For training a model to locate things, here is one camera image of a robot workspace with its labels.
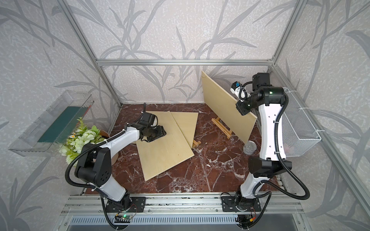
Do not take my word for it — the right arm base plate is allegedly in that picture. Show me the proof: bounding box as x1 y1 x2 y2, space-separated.
221 196 262 212

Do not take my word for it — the clear plastic cup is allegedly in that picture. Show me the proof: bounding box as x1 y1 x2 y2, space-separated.
243 141 257 155

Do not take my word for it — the aluminium mounting rail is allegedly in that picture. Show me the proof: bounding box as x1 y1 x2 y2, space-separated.
61 192 304 216

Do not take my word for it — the white wire mesh basket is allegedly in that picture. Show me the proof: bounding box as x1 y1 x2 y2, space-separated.
282 87 321 157

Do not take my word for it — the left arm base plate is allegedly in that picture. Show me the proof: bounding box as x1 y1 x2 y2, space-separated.
106 196 146 213

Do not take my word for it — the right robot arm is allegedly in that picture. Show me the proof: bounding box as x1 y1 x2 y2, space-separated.
231 73 310 207

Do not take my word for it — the plywood board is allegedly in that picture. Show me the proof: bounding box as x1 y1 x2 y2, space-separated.
201 71 257 143
136 111 198 181
137 111 198 153

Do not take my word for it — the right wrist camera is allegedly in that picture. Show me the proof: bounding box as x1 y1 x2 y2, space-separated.
230 81 250 102

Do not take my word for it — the wooden easel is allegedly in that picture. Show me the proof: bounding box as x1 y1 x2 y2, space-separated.
211 117 233 139
192 140 201 149

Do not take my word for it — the artificial flower bouquet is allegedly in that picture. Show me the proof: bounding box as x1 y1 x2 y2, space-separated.
59 117 106 164

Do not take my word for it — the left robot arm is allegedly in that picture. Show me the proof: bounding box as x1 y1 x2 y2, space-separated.
65 112 166 203

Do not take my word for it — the clear plastic wall bin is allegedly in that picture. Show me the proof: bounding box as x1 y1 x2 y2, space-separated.
9 90 94 157

